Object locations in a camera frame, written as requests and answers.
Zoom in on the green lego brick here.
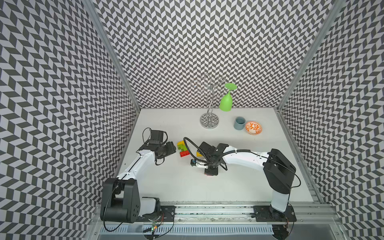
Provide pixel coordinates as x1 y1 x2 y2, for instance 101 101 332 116
178 144 188 152

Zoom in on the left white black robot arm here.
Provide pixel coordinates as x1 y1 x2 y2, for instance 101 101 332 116
100 142 176 224

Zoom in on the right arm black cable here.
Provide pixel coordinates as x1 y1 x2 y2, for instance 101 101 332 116
183 137 211 164

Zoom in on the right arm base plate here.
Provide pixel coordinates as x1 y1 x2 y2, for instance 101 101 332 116
253 205 297 223

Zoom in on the green plastic wine glass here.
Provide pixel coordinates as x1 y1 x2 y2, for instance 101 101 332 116
219 83 237 112

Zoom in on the aluminium front rail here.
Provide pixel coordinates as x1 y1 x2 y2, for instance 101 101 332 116
89 202 341 226

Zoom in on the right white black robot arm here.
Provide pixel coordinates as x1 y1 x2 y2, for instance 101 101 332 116
191 142 296 214

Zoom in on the chrome mug tree stand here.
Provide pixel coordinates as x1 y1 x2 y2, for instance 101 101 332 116
195 74 225 130

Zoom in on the grey blue cup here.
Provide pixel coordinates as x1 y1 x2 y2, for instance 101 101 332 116
234 117 246 131

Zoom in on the orange patterned small bowl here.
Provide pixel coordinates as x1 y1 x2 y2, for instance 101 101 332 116
245 121 263 135

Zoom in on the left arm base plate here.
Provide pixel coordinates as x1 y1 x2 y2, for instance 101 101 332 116
137 206 176 223

